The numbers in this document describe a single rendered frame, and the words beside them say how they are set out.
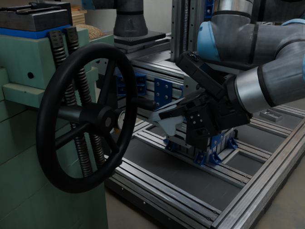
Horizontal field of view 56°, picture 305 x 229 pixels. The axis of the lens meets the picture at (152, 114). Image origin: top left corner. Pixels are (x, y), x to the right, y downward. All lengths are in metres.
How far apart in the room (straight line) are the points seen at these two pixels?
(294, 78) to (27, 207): 0.63
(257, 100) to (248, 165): 1.02
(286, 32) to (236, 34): 0.09
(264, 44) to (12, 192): 0.60
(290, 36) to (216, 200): 0.86
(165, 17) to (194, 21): 2.91
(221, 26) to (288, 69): 0.16
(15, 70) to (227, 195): 0.99
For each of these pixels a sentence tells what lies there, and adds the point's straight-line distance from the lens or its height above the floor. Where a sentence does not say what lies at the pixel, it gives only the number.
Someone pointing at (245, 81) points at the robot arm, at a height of 0.90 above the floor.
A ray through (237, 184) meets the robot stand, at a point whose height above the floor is 0.22.
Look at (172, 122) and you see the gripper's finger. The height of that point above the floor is 0.79.
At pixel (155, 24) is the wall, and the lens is 4.13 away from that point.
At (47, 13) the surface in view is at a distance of 0.57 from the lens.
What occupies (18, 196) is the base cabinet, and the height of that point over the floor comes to 0.61.
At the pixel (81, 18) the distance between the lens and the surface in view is 1.02.
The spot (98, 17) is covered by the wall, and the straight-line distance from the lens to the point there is 4.61.
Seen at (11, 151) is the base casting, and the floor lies 0.73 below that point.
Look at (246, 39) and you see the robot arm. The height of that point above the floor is 0.95.
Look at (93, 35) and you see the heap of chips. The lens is 0.85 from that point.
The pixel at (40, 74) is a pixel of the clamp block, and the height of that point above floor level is 0.90.
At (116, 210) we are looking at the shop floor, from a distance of 1.52.
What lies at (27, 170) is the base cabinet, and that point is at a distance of 0.72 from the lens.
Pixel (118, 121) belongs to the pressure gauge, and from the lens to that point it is 0.85.
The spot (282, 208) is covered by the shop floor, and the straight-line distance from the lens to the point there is 1.65.
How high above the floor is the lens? 1.07
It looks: 27 degrees down
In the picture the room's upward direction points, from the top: straight up
